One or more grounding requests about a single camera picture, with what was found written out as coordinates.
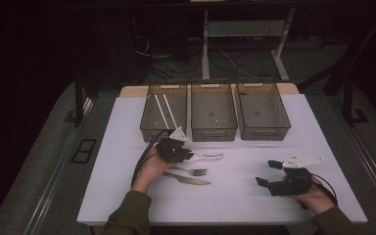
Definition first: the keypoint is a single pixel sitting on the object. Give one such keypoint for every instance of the smoked clear plastic bin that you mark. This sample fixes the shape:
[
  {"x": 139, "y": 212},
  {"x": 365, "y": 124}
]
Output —
[
  {"x": 262, "y": 112},
  {"x": 213, "y": 114},
  {"x": 150, "y": 117}
]

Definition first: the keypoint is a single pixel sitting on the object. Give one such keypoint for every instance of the black floor socket frame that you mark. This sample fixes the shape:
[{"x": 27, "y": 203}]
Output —
[{"x": 84, "y": 150}]

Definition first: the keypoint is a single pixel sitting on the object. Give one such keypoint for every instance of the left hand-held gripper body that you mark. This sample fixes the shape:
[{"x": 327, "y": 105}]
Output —
[{"x": 171, "y": 151}]

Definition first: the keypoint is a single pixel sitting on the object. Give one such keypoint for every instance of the white chopstick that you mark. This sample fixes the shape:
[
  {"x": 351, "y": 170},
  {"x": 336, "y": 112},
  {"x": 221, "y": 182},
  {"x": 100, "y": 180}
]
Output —
[
  {"x": 170, "y": 111},
  {"x": 162, "y": 112}
]

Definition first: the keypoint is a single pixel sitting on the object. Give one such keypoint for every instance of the black metal stand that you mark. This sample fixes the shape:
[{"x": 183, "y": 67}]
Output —
[{"x": 348, "y": 104}]

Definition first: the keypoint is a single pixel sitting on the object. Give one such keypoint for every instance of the white metal desk frame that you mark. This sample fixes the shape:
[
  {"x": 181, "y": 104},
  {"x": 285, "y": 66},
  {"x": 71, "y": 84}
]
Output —
[{"x": 205, "y": 49}]

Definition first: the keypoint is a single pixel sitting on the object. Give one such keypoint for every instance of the white ceramic spoon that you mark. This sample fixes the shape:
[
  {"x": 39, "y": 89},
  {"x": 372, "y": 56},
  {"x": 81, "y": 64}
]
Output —
[{"x": 209, "y": 157}]

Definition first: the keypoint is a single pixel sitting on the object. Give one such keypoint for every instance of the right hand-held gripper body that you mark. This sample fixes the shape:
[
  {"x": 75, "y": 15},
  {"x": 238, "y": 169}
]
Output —
[{"x": 295, "y": 182}]

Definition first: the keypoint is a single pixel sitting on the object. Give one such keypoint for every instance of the person's left hand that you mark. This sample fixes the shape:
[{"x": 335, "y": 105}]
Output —
[{"x": 150, "y": 173}]

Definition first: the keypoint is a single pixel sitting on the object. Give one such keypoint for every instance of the person's right hand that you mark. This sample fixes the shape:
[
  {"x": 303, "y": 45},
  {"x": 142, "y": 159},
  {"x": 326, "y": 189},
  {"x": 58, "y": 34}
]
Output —
[{"x": 316, "y": 199}]

